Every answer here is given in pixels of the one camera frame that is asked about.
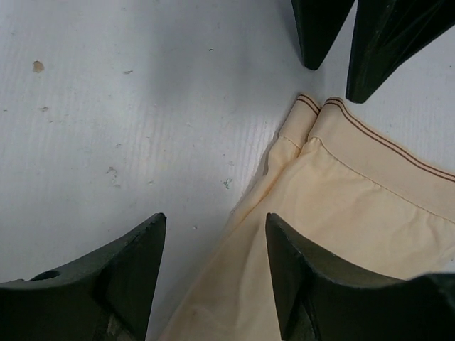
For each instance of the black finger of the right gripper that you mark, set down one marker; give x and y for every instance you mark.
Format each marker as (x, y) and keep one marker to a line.
(388, 33)
(318, 23)

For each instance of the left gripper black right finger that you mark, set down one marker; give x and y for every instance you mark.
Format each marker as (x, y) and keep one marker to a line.
(320, 296)

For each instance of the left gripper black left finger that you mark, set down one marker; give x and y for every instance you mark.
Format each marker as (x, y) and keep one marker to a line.
(104, 295)

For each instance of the beige underwear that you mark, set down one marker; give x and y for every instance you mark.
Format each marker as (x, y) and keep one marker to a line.
(340, 184)

